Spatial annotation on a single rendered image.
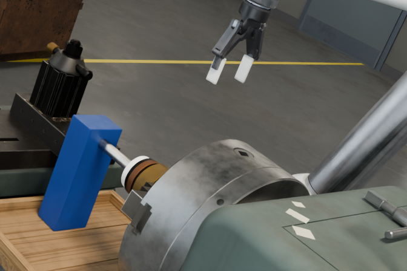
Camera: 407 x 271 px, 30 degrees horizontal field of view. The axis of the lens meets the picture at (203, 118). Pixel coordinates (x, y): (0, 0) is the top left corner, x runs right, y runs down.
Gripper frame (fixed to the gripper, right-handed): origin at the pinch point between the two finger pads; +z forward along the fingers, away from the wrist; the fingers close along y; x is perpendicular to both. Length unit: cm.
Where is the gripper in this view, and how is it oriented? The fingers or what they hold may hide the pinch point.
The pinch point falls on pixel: (226, 77)
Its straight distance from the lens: 193.4
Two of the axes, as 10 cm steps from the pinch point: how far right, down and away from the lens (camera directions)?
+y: 5.5, -0.6, 8.3
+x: -7.5, -4.7, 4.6
